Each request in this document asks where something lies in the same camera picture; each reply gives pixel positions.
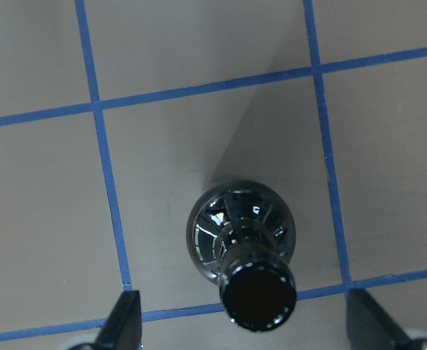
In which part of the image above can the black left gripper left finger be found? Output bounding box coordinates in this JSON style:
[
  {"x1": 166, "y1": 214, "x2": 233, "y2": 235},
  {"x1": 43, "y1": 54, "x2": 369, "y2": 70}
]
[{"x1": 93, "y1": 290, "x2": 142, "y2": 350}]

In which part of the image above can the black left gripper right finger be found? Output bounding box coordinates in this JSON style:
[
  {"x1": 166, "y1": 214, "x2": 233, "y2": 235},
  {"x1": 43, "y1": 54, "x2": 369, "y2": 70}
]
[{"x1": 346, "y1": 289, "x2": 412, "y2": 350}]

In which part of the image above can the dark wine bottle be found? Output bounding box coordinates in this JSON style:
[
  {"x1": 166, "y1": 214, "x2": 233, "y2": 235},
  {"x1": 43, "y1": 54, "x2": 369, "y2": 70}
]
[{"x1": 186, "y1": 179, "x2": 297, "y2": 333}]

